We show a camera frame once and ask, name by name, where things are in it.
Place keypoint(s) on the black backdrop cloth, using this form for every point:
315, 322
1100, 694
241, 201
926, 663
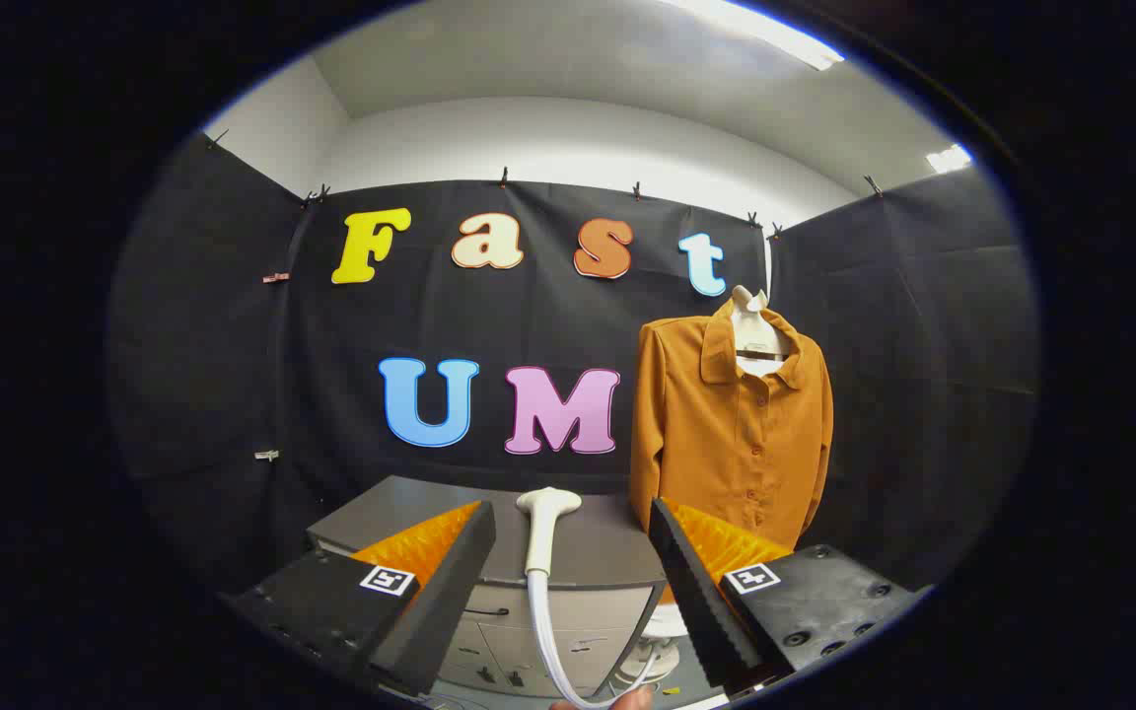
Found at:
529, 325

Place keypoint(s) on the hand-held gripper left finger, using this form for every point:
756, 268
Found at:
450, 582

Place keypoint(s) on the orange button-up shirt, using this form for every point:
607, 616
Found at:
716, 444

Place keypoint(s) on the long ceiling light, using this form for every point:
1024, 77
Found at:
775, 35

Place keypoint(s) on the grey drawer cabinet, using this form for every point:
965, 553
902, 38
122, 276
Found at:
607, 552

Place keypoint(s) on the small ceiling light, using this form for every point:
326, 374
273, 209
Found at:
950, 158

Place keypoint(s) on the white clothes hanger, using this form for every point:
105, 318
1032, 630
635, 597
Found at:
750, 330

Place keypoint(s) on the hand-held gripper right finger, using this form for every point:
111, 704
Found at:
696, 602

